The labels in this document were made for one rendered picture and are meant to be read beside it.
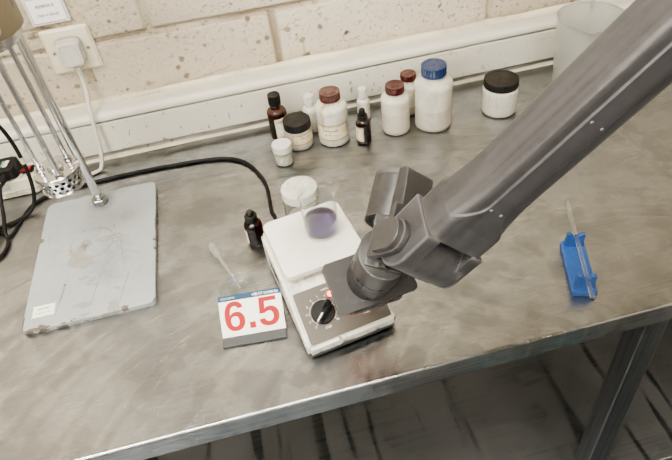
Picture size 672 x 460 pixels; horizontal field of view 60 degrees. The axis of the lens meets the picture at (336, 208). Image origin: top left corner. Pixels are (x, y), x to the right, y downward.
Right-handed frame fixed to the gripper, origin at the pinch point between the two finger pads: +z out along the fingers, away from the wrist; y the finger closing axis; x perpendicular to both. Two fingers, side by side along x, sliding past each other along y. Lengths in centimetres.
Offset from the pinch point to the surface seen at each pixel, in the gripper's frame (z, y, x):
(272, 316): 6.4, 11.7, -1.9
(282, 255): 2.0, 8.0, -8.8
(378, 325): 1.8, -1.1, 4.8
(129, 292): 14.3, 30.8, -14.0
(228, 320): 7.1, 17.7, -3.6
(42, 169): 7, 37, -34
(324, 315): -0.5, 5.6, 1.3
